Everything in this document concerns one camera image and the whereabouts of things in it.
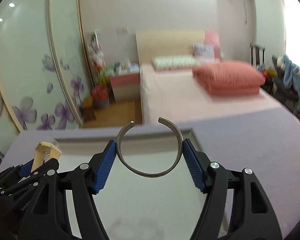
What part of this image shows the cream yellow wristwatch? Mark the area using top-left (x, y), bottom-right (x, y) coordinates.
top-left (31, 141), bottom-right (62, 172)

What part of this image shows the silver cuff bangle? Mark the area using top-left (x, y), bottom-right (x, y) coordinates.
top-left (116, 117), bottom-right (183, 178)

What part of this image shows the lilac tablecloth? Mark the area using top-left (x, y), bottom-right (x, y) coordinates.
top-left (0, 107), bottom-right (300, 239)

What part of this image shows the red waste bin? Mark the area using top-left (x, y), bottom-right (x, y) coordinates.
top-left (92, 85), bottom-right (109, 108)

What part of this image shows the sliding wardrobe with flower print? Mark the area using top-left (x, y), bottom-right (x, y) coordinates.
top-left (0, 0), bottom-right (91, 164)

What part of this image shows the pink white nightstand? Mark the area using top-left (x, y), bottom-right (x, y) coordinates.
top-left (110, 73), bottom-right (140, 102)

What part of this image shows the plush toy display column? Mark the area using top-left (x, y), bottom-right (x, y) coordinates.
top-left (88, 31), bottom-right (106, 86)

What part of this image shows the blue plush clothing pile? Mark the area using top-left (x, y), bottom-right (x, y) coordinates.
top-left (272, 54), bottom-right (300, 116)

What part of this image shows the coral folded duvet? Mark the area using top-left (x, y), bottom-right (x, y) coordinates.
top-left (192, 60), bottom-right (266, 95)

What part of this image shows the bed with pink sheet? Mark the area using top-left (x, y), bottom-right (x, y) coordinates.
top-left (135, 30), bottom-right (280, 125)

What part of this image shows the black wooden chair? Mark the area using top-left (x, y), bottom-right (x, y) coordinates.
top-left (250, 43), bottom-right (265, 67)

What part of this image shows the white floral pillow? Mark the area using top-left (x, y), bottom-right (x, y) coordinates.
top-left (152, 55), bottom-right (198, 70)

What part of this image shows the small patterned cushion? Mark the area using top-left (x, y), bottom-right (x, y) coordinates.
top-left (193, 43), bottom-right (215, 58)

